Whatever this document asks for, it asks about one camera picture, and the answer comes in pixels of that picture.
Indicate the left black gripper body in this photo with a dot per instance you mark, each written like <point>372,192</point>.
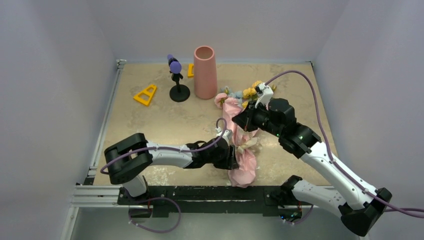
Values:
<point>220,162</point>

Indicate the pink flower bouquet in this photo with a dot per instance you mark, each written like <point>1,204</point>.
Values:
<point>232,103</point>

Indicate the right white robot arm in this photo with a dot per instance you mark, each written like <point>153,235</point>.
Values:
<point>351,199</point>

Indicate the yellow triangular block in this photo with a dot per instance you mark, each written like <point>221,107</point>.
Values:
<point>145,96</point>

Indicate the cream printed ribbon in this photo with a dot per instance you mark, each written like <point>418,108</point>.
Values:
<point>251,144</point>

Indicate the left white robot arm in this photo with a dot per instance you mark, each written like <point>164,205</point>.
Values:
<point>126,159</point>

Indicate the yellow block behind vase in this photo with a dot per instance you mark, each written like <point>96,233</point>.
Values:
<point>190,70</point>

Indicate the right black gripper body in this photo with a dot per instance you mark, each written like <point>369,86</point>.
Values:
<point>261,117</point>

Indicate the black stand purple microphone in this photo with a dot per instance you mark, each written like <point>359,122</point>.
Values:
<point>180,92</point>

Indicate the pink tall vase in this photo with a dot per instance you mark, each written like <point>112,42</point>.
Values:
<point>205,72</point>

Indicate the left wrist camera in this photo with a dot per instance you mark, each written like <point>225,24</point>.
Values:
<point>224,134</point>

